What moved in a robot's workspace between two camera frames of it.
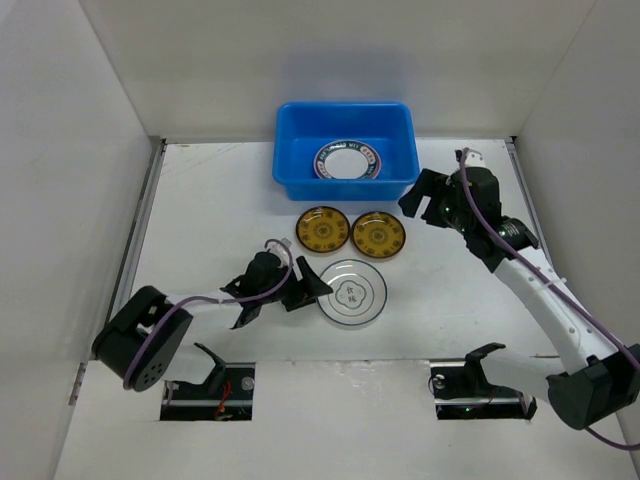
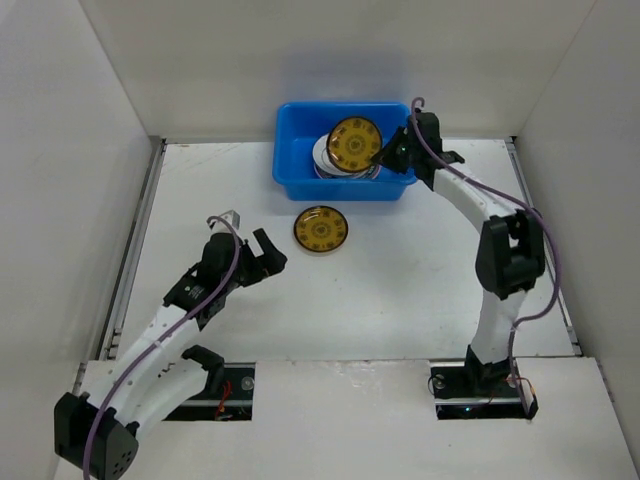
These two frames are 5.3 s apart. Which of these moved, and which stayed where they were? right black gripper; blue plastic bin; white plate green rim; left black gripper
Moved: white plate green rim; right black gripper; left black gripper
Stayed: blue plastic bin
